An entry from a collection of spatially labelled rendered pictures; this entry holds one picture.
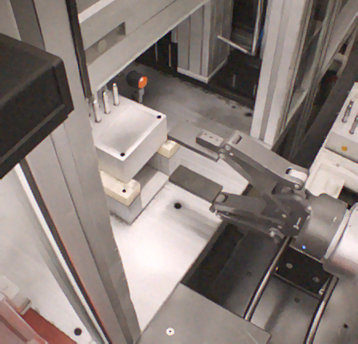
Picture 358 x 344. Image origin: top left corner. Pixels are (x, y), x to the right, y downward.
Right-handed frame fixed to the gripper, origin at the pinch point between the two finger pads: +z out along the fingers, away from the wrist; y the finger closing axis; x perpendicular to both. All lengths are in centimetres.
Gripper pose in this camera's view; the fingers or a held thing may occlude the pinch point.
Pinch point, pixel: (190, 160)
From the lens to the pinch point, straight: 54.5
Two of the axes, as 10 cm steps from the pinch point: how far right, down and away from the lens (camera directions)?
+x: -5.5, 6.6, -5.2
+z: -8.4, -4.3, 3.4
